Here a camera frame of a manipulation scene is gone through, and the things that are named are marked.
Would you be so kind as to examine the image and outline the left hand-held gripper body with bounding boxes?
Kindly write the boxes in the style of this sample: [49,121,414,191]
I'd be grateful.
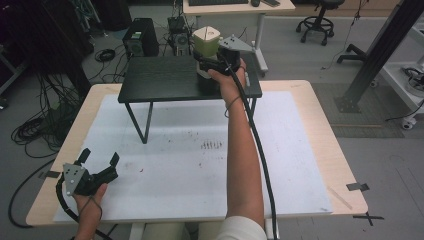
[63,162,119,197]

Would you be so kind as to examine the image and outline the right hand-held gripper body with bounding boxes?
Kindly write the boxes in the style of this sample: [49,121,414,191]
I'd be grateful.
[209,34,254,76]

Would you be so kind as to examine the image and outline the beige and green container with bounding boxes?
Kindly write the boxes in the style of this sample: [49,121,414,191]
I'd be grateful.
[192,25,223,80]

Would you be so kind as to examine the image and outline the black riser shelf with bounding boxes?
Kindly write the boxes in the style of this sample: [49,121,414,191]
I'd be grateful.
[117,53,263,145]

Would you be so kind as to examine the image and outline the person's left hand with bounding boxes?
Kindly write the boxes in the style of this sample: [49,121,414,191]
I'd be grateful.
[73,182,109,223]

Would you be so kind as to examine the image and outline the person's right hand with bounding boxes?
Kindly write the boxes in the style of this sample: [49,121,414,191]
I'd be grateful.
[207,58,248,105]

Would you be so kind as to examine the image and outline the black wrist band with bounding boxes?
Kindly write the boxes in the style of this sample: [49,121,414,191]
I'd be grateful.
[223,95,242,119]

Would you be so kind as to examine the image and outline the white-legged wooden desk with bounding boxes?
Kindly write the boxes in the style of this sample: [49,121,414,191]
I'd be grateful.
[182,0,297,78]

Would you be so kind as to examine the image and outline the black keyboard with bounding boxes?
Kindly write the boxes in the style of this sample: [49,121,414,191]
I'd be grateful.
[188,0,250,7]

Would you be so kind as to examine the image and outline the white table mat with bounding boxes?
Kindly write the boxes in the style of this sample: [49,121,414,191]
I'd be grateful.
[53,90,334,224]

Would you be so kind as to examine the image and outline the black computer tower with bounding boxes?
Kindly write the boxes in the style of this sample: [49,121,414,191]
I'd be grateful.
[122,17,160,58]

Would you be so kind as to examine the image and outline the black office stool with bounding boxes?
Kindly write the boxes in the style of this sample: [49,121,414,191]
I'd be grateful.
[295,0,346,47]

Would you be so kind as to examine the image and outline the black stand foot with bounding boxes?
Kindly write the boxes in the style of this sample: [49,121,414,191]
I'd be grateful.
[336,43,368,65]

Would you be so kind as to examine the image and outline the light wooden table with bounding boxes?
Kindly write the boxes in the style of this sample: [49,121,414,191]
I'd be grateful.
[25,79,369,228]

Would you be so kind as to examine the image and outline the black curtain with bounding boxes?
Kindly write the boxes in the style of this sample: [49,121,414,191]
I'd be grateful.
[0,0,95,101]

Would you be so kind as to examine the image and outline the dark floor mat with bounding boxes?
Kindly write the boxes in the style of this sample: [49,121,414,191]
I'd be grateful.
[311,82,406,140]

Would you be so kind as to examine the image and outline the white cart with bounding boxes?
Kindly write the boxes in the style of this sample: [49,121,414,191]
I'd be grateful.
[379,19,424,131]

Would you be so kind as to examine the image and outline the black tape cross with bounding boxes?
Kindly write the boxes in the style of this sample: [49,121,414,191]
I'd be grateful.
[352,211,385,227]

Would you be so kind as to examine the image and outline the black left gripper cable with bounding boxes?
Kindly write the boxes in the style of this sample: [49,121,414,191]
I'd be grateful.
[55,174,113,240]

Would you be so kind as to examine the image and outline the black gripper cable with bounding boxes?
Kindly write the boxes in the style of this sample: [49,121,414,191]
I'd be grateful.
[225,65,280,240]
[55,174,113,240]

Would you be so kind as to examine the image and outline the open-frame computer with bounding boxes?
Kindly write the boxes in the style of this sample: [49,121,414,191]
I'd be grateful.
[166,15,194,57]

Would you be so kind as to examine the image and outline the tangled black floor cables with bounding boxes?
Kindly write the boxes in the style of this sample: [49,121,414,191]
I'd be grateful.
[10,73,86,160]

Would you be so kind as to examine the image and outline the thick black floor cable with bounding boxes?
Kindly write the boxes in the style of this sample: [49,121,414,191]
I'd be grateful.
[7,158,56,230]

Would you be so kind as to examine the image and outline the small black cable coil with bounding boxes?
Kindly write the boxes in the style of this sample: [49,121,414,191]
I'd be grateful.
[94,48,116,63]

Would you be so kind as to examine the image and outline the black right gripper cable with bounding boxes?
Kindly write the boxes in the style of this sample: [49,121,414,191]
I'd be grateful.
[225,65,280,240]

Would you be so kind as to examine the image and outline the black metal post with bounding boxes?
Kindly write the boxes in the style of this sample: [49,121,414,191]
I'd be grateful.
[334,0,424,114]

